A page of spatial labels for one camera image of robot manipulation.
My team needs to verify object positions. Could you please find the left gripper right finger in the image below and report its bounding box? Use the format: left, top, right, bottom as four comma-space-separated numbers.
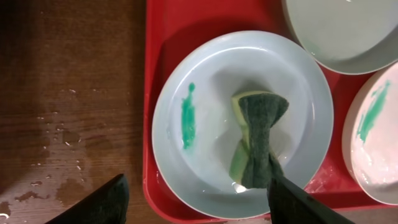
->
267, 176, 353, 224

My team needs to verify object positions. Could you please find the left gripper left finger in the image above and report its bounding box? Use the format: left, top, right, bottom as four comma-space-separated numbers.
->
46, 174, 129, 224

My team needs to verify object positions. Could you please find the green yellow sponge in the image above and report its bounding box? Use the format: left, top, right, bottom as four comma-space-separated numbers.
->
229, 91, 289, 189

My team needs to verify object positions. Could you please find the white cream plate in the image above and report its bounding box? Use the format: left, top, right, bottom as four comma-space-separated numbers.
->
341, 63, 397, 205

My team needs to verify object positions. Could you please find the light blue plate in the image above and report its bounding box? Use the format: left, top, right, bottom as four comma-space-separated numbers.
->
152, 30, 333, 220

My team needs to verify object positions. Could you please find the mint green plate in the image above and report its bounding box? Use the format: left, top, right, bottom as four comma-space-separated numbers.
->
282, 0, 397, 75

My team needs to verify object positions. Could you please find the red plastic tray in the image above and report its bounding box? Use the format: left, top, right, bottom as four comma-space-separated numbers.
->
142, 0, 386, 223

